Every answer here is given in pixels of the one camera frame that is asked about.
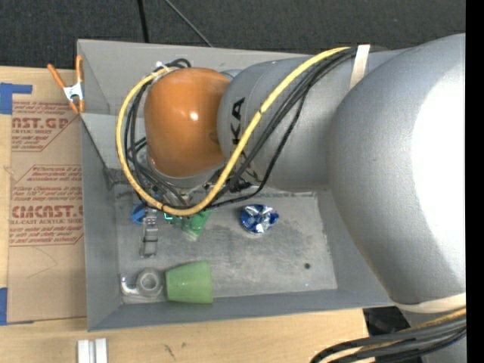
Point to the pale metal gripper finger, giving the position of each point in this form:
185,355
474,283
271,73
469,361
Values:
151,218
150,234

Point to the blue and silver crumpled packet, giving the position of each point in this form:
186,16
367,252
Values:
259,218

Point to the grey metal bin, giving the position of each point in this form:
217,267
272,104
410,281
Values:
264,255

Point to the brown cardboard board red print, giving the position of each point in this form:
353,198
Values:
41,270

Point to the green cup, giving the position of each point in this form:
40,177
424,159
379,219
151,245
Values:
189,283

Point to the black cylinder on white bracket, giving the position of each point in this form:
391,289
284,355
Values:
242,185

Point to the blue round thing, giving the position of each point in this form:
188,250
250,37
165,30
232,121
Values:
137,214

